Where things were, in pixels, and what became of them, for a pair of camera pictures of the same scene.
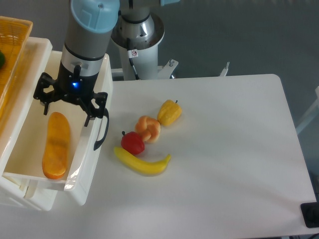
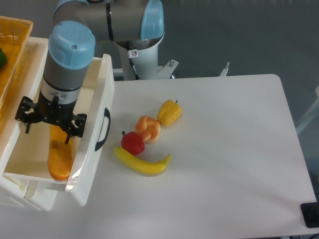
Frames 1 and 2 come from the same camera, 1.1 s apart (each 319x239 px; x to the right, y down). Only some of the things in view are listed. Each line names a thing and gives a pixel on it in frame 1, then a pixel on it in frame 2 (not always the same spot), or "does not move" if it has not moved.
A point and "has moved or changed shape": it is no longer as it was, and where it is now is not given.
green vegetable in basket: (2, 60) does not move
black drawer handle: (98, 143) does not move
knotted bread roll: (149, 128) does not move
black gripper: (74, 88) -> (73, 124)
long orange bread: (56, 150) has moved or changed shape
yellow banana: (136, 164) does not move
